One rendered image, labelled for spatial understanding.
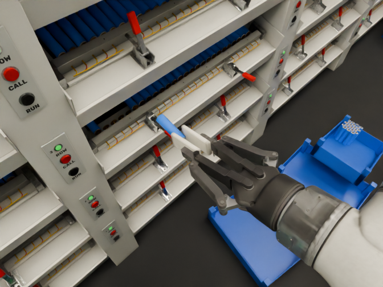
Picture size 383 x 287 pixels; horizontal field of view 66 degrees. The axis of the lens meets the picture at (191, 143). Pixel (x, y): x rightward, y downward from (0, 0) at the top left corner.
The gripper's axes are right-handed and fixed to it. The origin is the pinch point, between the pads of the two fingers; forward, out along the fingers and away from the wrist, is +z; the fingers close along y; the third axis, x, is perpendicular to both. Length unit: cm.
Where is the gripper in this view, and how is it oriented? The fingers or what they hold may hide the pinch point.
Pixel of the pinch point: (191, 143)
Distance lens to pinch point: 51.9
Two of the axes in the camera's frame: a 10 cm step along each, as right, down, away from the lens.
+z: -6.7, -4.4, 6.0
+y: -7.3, 5.6, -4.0
